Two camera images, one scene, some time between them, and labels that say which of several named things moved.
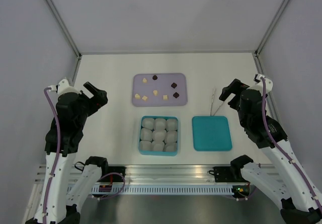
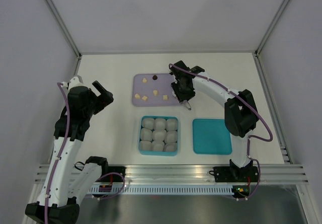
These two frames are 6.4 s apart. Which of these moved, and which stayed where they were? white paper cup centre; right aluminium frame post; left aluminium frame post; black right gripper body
Moved: black right gripper body
Stayed: white paper cup centre; left aluminium frame post; right aluminium frame post
